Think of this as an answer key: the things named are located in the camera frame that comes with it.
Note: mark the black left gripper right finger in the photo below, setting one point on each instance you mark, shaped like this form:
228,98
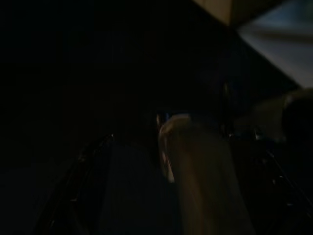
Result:
274,195

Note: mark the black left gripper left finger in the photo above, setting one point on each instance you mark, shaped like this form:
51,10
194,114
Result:
78,195

